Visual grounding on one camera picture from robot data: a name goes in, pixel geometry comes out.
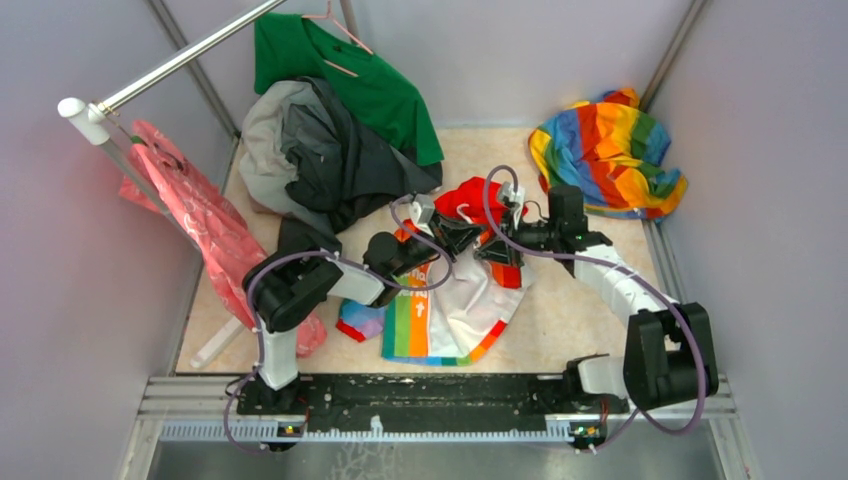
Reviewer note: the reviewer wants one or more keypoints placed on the red white cartoon jacket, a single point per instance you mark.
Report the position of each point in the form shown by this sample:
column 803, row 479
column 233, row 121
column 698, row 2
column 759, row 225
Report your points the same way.
column 448, row 315

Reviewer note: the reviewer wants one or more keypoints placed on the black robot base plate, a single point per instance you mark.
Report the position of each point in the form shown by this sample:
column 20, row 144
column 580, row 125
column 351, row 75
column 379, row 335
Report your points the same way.
column 426, row 403

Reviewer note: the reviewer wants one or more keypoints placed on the pink patterned garment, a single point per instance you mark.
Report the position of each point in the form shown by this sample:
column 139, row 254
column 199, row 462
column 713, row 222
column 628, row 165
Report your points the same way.
column 211, row 221

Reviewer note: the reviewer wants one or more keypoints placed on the rainbow striped garment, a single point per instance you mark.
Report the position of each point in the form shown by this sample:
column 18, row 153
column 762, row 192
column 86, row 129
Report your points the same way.
column 613, row 151

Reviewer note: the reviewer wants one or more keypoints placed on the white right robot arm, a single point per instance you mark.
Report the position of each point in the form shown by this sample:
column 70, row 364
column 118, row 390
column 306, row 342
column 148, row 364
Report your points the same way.
column 668, row 357

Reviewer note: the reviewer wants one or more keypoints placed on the dark grey jacket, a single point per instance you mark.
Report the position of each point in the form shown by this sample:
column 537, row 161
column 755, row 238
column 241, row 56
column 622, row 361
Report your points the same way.
column 308, row 158

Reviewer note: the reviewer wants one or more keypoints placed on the silver clothes rail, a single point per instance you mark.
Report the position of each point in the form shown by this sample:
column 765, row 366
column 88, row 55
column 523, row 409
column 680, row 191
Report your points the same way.
column 87, row 117

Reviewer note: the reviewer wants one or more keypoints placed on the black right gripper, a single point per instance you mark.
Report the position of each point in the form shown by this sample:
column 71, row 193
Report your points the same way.
column 499, row 250

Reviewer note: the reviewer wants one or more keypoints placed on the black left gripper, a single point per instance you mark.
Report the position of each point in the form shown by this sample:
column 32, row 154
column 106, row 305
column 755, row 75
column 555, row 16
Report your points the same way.
column 452, row 234

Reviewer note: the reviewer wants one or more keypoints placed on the green t-shirt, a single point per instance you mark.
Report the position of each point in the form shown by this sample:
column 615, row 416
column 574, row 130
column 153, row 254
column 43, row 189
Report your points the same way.
column 287, row 46

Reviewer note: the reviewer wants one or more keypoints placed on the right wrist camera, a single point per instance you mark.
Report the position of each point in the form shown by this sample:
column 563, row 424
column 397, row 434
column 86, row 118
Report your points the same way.
column 511, row 196

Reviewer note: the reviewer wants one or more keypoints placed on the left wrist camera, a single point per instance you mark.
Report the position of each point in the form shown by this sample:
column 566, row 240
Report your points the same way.
column 421, row 213

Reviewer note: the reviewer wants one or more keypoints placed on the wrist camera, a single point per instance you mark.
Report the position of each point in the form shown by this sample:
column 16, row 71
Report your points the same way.
column 511, row 196
column 421, row 213

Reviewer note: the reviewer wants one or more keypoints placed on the aluminium frame rail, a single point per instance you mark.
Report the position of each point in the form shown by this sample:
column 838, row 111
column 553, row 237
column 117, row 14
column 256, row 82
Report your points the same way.
column 187, row 427

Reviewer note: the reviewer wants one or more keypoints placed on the pink clothes hanger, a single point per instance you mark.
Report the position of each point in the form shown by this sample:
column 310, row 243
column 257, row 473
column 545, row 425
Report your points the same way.
column 341, row 36

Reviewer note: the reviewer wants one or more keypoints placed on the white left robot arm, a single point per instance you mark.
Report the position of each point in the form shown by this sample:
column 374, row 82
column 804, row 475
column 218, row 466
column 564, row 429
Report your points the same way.
column 307, row 268

